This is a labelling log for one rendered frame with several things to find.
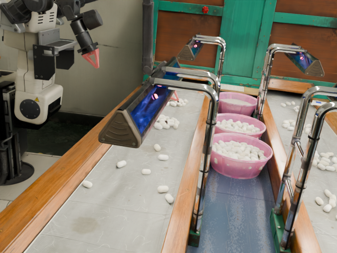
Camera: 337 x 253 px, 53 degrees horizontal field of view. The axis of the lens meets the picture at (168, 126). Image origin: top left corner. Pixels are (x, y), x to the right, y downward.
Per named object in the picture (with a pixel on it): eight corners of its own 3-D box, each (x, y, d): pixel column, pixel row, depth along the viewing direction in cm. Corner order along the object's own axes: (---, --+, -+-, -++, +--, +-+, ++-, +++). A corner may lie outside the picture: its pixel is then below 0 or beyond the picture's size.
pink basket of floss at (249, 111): (232, 123, 188) (235, 107, 185) (203, 108, 209) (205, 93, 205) (265, 117, 202) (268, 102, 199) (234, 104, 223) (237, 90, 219)
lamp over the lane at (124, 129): (97, 143, 62) (98, 106, 60) (161, 75, 120) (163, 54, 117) (139, 149, 61) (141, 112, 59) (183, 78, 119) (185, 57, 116)
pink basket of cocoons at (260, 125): (217, 152, 150) (220, 133, 146) (200, 129, 174) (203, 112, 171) (272, 152, 156) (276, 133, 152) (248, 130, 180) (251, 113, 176)
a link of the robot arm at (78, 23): (71, 21, 141) (66, 22, 136) (86, 15, 140) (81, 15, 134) (78, 37, 143) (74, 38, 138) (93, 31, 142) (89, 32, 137)
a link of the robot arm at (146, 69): (144, 66, 192) (142, 69, 184) (158, 51, 189) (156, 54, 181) (158, 81, 195) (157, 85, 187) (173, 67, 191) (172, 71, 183)
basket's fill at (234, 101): (214, 115, 196) (216, 105, 194) (216, 104, 217) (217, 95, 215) (254, 120, 193) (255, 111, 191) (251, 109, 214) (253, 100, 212)
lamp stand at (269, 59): (254, 131, 179) (271, 46, 162) (251, 119, 197) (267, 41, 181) (291, 137, 176) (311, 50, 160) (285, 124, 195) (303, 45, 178)
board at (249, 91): (210, 89, 217) (210, 87, 217) (211, 84, 231) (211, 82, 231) (262, 96, 213) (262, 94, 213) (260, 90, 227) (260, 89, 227)
